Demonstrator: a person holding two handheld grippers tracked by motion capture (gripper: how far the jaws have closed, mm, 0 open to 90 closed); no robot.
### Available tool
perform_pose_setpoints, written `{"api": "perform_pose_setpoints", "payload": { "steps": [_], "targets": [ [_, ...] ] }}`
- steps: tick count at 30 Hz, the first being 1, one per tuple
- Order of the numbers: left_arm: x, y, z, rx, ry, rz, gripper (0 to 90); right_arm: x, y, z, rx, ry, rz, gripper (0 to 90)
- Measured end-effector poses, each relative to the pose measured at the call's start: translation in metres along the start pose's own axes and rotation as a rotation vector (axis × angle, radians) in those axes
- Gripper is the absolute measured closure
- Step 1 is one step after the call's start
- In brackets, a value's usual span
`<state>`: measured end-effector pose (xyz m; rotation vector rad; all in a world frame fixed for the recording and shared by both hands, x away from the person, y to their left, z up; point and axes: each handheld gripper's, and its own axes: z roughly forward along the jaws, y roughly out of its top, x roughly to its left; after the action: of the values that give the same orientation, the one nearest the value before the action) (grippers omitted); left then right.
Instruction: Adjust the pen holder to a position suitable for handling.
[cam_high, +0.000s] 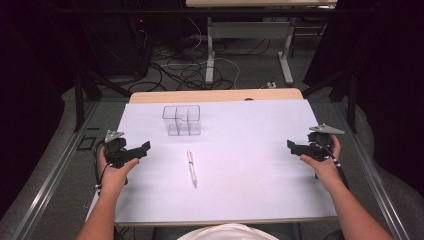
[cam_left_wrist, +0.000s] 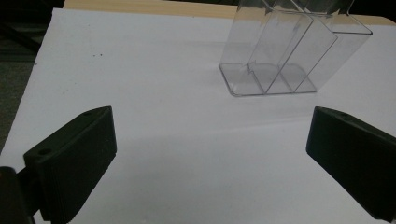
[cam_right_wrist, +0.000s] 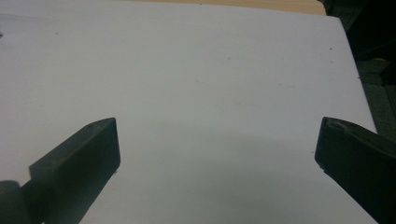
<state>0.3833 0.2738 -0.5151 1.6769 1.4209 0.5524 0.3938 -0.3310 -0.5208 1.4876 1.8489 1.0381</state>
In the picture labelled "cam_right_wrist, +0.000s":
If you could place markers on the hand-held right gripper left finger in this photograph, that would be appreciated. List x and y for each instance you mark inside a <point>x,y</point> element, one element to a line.
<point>77,161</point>

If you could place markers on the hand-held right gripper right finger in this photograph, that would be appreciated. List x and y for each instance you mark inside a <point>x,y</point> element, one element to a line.
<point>358,161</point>

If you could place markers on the white table cover sheet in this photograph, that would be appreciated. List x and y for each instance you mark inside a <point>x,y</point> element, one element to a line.
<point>202,77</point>

